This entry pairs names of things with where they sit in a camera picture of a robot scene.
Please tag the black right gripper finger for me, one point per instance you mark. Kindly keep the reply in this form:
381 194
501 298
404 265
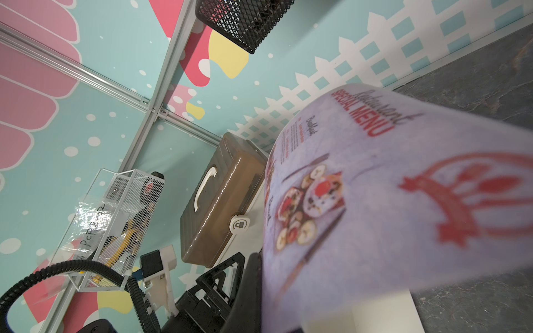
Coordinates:
246 313

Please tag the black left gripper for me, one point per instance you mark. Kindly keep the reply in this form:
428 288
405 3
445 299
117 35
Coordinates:
206 308

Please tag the clear acrylic menu holder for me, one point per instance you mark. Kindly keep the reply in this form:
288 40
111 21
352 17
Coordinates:
366 312

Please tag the restaurant special menu sheet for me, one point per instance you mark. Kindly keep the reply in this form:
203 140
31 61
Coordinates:
368 192

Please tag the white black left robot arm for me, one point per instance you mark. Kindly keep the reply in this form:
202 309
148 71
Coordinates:
69 292

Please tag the white box with brown lid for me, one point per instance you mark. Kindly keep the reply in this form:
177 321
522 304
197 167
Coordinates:
226 189

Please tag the yellow black utility knife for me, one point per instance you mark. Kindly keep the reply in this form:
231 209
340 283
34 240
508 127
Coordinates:
116 250

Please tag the black tape roll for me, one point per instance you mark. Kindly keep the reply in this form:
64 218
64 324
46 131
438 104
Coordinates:
152 188

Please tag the clear wall bin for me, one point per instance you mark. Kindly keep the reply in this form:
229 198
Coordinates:
112 199

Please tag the black wire mesh basket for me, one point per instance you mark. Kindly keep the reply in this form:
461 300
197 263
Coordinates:
246 23

